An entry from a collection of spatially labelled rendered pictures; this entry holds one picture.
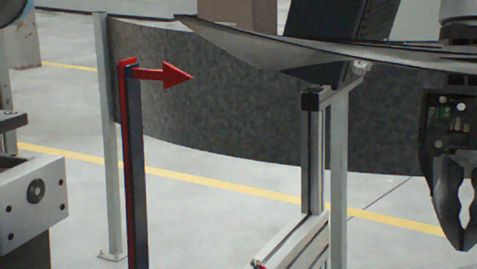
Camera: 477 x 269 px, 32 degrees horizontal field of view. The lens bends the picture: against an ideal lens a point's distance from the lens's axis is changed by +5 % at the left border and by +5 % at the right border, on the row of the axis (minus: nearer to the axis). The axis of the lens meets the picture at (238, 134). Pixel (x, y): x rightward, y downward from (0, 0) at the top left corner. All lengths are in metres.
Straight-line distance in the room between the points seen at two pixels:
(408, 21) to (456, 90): 6.25
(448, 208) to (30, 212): 0.54
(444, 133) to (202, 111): 1.90
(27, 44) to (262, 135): 5.05
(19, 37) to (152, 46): 4.62
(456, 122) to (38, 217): 0.57
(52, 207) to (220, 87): 1.50
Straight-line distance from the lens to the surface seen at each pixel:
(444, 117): 0.78
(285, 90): 2.44
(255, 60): 0.68
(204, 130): 2.64
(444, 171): 0.81
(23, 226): 1.08
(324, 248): 1.27
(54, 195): 1.13
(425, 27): 6.97
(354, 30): 1.21
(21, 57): 7.36
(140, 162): 0.72
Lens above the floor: 1.31
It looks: 15 degrees down
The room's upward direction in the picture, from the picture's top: 1 degrees counter-clockwise
